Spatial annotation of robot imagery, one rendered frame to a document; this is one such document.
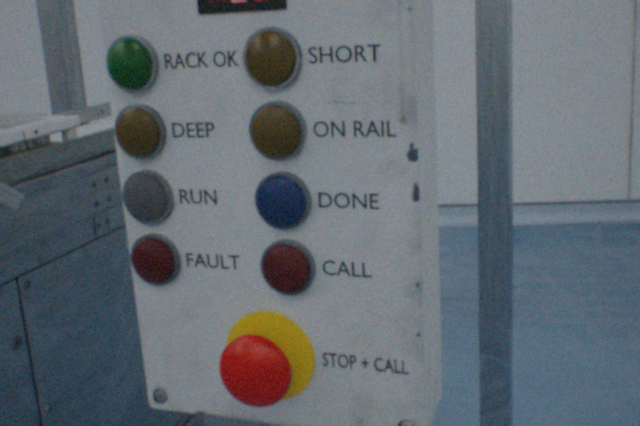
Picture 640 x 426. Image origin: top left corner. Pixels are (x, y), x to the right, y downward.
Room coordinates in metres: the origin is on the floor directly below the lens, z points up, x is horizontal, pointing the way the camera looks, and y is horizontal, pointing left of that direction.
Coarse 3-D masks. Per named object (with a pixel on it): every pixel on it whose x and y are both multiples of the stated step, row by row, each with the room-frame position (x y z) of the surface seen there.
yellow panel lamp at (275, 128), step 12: (264, 108) 0.40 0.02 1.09; (276, 108) 0.40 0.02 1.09; (264, 120) 0.40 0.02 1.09; (276, 120) 0.40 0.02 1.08; (288, 120) 0.40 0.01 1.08; (252, 132) 0.41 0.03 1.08; (264, 132) 0.40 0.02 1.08; (276, 132) 0.40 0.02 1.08; (288, 132) 0.40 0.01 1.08; (300, 132) 0.40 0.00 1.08; (264, 144) 0.40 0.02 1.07; (276, 144) 0.40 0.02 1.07; (288, 144) 0.40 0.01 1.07; (276, 156) 0.40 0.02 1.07
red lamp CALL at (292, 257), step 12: (276, 252) 0.40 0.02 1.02; (288, 252) 0.40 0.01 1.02; (300, 252) 0.40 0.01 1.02; (264, 264) 0.41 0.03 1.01; (276, 264) 0.40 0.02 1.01; (288, 264) 0.40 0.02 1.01; (300, 264) 0.40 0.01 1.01; (276, 276) 0.40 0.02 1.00; (288, 276) 0.40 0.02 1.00; (300, 276) 0.40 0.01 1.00; (276, 288) 0.40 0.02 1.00; (288, 288) 0.40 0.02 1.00; (300, 288) 0.40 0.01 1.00
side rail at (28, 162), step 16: (112, 128) 1.51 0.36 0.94; (64, 144) 1.37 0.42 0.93; (80, 144) 1.41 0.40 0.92; (96, 144) 1.45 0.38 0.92; (112, 144) 1.50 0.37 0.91; (0, 160) 1.23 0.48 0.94; (16, 160) 1.26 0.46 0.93; (32, 160) 1.29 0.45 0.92; (48, 160) 1.33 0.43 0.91; (64, 160) 1.37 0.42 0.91; (0, 176) 1.22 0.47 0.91; (16, 176) 1.25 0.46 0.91
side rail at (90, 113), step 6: (108, 102) 1.97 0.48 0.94; (84, 108) 1.88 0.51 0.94; (90, 108) 1.89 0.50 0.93; (96, 108) 1.92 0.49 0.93; (102, 108) 1.94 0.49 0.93; (108, 108) 1.96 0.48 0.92; (60, 114) 1.79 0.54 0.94; (66, 114) 1.81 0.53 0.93; (72, 114) 1.83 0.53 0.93; (78, 114) 1.85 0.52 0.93; (84, 114) 1.87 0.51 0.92; (90, 114) 1.89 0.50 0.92; (96, 114) 1.91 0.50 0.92; (102, 114) 1.93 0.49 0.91; (108, 114) 1.96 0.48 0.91; (84, 120) 1.87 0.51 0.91; (90, 120) 1.89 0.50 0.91
